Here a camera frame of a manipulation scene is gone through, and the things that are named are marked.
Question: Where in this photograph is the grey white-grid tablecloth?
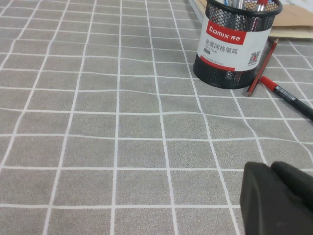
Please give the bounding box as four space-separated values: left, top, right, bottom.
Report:
0 0 313 235

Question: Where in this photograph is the black marker with red cap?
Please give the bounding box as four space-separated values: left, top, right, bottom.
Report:
259 75 313 122

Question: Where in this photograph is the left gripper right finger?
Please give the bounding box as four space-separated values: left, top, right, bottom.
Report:
270 161 313 211

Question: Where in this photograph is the brown kraft notebook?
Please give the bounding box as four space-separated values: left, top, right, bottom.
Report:
198 0 313 39

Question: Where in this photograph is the translucent red pen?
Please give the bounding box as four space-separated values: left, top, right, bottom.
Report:
251 0 268 32

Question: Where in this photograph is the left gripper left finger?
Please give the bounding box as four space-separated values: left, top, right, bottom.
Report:
239 161 313 235

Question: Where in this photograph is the white printed book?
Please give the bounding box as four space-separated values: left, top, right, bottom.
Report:
188 0 313 23

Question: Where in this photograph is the red pencil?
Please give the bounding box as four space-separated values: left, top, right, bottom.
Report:
246 39 279 97

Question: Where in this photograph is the grey marker with black cap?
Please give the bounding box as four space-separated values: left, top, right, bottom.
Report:
231 0 246 27

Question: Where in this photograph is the black mesh pen holder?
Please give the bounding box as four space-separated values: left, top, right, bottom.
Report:
192 0 284 89

